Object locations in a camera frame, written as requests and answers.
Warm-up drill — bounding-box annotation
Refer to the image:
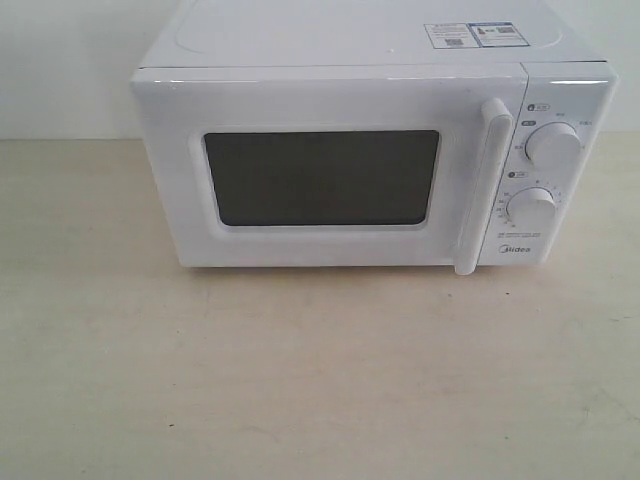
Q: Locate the white microwave door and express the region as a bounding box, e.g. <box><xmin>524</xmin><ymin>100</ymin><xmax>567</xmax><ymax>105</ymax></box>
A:
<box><xmin>131</xmin><ymin>63</ymin><xmax>528</xmax><ymax>275</ymax></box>

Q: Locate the white microwave oven body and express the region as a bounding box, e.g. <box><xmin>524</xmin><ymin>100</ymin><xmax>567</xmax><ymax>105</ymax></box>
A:
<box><xmin>132</xmin><ymin>1</ymin><xmax>617</xmax><ymax>268</ymax></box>

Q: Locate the lower white control knob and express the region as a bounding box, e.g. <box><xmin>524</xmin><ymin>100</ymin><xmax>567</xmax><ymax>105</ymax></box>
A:
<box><xmin>506</xmin><ymin>187</ymin><xmax>557</xmax><ymax>231</ymax></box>

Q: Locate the white control knob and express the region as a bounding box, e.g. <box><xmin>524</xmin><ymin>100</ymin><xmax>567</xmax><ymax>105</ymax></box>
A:
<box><xmin>506</xmin><ymin>187</ymin><xmax>557</xmax><ymax>231</ymax></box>
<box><xmin>525</xmin><ymin>122</ymin><xmax>582</xmax><ymax>169</ymax></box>

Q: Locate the white warning label sticker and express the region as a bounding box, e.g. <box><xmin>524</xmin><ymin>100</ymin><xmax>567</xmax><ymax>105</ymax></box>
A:
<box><xmin>424</xmin><ymin>23</ymin><xmax>480</xmax><ymax>49</ymax></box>

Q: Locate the upper white control knob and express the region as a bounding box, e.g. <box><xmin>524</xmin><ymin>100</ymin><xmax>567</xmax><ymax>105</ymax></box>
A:
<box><xmin>525</xmin><ymin>122</ymin><xmax>582</xmax><ymax>169</ymax></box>

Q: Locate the blue energy label sticker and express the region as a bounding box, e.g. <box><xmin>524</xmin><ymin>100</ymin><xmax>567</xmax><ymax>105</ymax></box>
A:
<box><xmin>467</xmin><ymin>22</ymin><xmax>529</xmax><ymax>48</ymax></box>

